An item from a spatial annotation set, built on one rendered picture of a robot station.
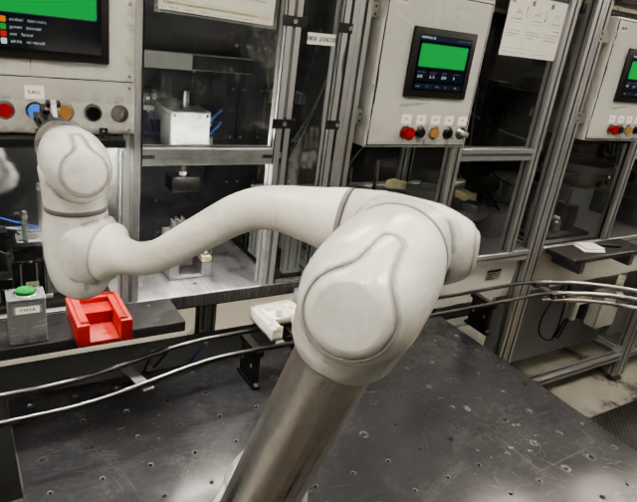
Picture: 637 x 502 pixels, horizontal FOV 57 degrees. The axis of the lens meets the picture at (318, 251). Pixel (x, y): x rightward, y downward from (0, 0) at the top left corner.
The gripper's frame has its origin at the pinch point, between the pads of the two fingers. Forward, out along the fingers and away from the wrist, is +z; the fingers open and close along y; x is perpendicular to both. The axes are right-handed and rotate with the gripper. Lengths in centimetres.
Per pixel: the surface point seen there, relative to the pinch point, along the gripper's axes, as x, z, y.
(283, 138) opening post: -63, 13, -6
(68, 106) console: -6.5, 10.2, 1.2
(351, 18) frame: -80, 12, 28
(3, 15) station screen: 5.5, 8.3, 18.9
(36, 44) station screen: -0.3, 8.3, 14.0
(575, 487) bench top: -110, -74, -73
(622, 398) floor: -281, -2, -140
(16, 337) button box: 7.5, -1.9, -48.9
